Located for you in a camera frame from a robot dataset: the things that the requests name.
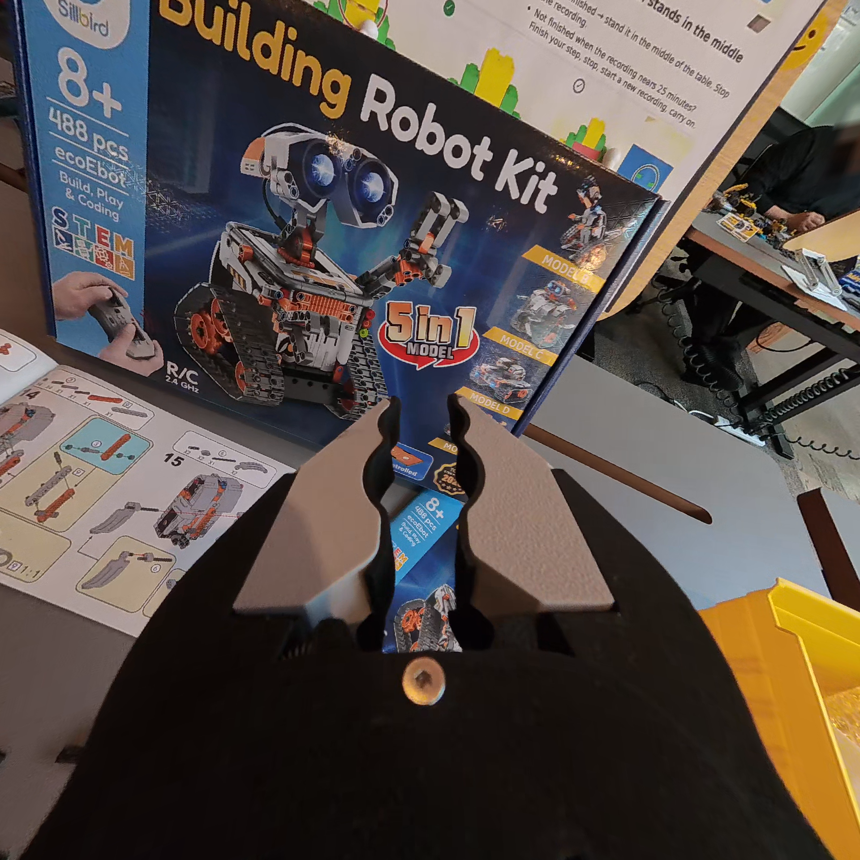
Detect white power strip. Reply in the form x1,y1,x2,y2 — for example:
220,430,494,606
711,411,768,450

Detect white metal stand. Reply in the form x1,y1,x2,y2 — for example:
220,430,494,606
781,247,849,298

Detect grey desk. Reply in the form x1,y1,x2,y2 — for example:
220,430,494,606
0,161,835,767

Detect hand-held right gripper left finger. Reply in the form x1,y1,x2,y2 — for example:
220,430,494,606
232,396,403,653

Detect blue robot kit box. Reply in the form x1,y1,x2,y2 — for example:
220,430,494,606
12,0,671,501

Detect yellow brick models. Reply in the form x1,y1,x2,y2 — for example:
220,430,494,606
712,180,804,244

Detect yellow plastic bin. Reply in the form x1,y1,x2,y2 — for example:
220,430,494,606
697,578,860,860

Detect printed instruction board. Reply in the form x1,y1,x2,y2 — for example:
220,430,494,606
296,0,853,318

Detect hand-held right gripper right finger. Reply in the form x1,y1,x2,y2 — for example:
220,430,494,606
447,394,616,653

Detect wood edged standing desk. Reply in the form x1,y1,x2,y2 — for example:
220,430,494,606
684,207,860,459

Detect open instruction booklet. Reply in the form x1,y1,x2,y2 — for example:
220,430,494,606
0,328,298,638

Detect black coiled cable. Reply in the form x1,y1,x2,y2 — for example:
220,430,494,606
739,373,860,464
662,265,740,385

